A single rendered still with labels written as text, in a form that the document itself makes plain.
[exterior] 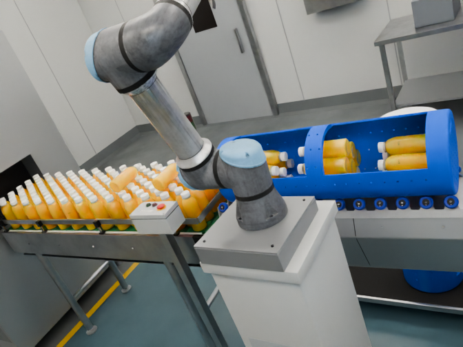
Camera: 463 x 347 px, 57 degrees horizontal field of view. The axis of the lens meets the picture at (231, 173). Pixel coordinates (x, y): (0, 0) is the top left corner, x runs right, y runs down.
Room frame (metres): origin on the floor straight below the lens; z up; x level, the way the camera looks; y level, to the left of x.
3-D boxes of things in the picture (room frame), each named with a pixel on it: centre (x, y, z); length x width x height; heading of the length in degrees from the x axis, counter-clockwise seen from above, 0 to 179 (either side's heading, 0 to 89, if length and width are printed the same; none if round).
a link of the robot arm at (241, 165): (1.08, -0.04, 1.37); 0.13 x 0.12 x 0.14; 53
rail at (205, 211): (1.78, 0.09, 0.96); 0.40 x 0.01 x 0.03; 143
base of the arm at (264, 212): (1.07, -0.04, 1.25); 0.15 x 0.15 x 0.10
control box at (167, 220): (1.63, 0.36, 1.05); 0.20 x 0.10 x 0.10; 53
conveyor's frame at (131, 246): (2.25, 0.72, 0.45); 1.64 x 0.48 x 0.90; 53
